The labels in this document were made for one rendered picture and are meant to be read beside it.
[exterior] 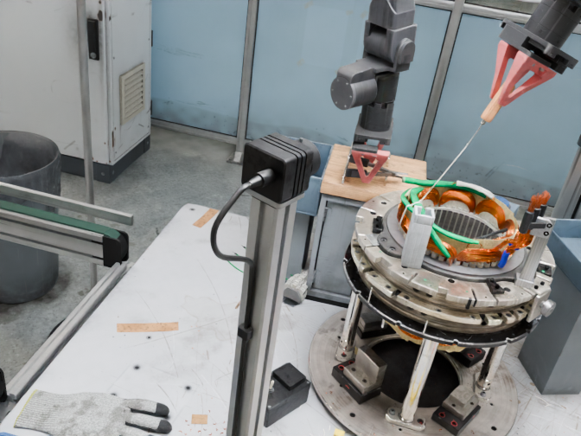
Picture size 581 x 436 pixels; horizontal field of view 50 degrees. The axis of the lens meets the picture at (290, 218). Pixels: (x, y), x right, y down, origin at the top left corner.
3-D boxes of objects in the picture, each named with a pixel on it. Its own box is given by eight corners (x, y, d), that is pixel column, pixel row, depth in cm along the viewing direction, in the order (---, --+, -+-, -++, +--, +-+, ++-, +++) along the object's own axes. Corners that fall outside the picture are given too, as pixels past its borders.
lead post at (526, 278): (532, 289, 90) (559, 221, 84) (513, 285, 90) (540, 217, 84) (531, 283, 91) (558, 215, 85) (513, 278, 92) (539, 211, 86)
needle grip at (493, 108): (484, 121, 87) (511, 84, 85) (477, 115, 89) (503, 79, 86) (492, 124, 88) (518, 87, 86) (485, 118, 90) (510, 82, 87)
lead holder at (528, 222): (519, 234, 84) (526, 212, 82) (513, 218, 87) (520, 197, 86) (546, 238, 84) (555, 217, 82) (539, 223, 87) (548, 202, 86)
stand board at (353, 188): (320, 193, 118) (322, 182, 117) (332, 153, 135) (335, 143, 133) (424, 214, 116) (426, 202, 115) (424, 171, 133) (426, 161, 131)
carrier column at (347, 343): (338, 353, 116) (359, 263, 105) (339, 344, 118) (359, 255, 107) (351, 355, 116) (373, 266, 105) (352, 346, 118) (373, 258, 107)
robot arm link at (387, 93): (407, 67, 108) (384, 58, 111) (379, 73, 104) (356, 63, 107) (400, 105, 111) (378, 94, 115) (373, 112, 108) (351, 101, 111)
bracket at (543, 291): (517, 315, 92) (528, 288, 89) (530, 307, 94) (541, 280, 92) (528, 323, 91) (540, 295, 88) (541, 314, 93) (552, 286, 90)
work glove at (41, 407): (6, 426, 96) (3, 416, 94) (48, 375, 105) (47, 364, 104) (150, 471, 92) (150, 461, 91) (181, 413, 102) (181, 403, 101)
